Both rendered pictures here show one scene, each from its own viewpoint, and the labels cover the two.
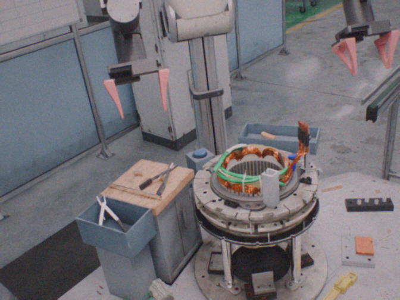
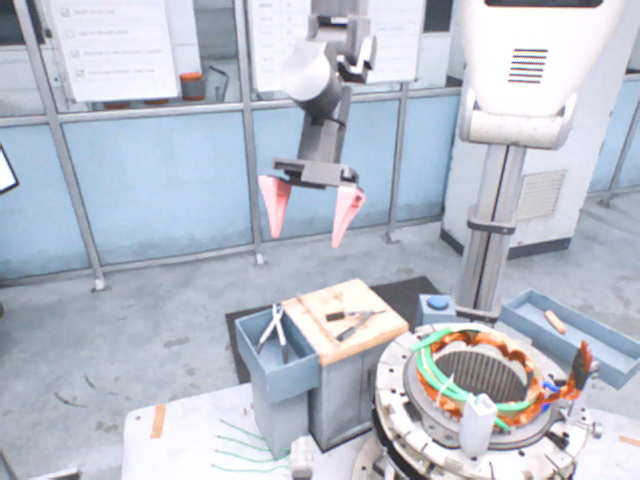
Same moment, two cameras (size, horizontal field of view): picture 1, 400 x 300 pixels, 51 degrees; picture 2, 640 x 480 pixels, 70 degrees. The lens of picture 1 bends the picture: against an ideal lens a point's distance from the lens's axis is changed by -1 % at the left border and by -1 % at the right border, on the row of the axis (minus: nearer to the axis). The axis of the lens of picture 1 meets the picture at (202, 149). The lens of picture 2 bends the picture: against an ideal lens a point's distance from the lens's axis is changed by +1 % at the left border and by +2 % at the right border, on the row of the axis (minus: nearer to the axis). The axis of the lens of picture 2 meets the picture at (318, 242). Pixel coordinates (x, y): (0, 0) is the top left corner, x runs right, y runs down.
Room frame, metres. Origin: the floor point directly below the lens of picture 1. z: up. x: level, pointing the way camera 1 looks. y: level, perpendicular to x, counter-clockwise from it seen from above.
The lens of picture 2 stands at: (0.32, -0.16, 1.67)
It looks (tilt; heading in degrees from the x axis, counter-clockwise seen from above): 30 degrees down; 29
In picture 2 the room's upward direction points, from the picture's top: straight up
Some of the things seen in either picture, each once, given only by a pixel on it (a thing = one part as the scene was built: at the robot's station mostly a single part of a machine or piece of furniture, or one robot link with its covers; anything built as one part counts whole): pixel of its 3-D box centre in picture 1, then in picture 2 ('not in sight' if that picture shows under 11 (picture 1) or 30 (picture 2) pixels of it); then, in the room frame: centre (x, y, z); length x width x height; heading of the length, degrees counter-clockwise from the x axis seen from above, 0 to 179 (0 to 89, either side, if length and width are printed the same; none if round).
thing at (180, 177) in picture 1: (148, 184); (342, 317); (1.01, 0.17, 1.05); 0.20 x 0.19 x 0.02; 147
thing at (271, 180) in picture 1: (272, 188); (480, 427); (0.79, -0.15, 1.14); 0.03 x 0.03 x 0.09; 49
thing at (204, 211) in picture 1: (214, 216); (387, 411); (0.83, -0.01, 1.06); 0.09 x 0.04 x 0.01; 49
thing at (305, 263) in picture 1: (299, 255); not in sight; (0.90, -0.24, 0.81); 0.08 x 0.05 x 0.01; 13
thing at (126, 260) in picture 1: (124, 254); (278, 387); (0.88, 0.25, 0.92); 0.17 x 0.11 x 0.28; 57
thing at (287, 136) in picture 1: (280, 169); (554, 376); (1.20, -0.26, 0.92); 0.25 x 0.11 x 0.28; 66
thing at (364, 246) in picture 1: (364, 245); not in sight; (0.92, -0.44, 0.80); 0.07 x 0.05 x 0.01; 162
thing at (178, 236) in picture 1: (156, 224); (340, 367); (1.01, 0.16, 0.91); 0.19 x 0.19 x 0.26; 57
